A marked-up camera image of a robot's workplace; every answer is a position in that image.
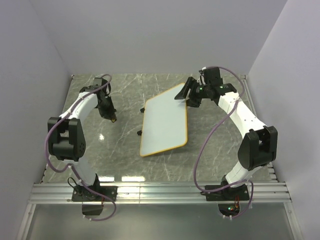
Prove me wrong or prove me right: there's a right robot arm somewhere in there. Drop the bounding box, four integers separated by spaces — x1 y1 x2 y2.
175 66 278 200

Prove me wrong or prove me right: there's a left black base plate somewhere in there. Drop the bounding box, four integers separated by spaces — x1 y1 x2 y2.
71 185 118 202

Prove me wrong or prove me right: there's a yellow framed whiteboard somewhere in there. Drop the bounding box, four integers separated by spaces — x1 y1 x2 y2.
139 83 188 157

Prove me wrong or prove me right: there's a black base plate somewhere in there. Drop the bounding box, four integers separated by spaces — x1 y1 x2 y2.
200 184 250 202
71 185 118 202

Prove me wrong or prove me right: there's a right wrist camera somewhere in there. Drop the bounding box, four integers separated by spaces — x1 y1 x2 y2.
197 66 207 85

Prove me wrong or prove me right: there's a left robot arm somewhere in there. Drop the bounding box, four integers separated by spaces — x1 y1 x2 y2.
44 74 117 201

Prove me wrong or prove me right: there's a whiteboard wire stand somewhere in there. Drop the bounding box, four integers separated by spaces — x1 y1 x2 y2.
136 107 146 137

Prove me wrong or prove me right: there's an aluminium mounting rail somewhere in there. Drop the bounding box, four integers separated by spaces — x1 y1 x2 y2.
28 181 292 205

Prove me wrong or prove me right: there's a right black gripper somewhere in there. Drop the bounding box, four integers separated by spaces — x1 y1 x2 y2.
174 76 211 108

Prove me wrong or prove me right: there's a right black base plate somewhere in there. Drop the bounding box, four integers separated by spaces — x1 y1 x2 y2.
200 184 250 202

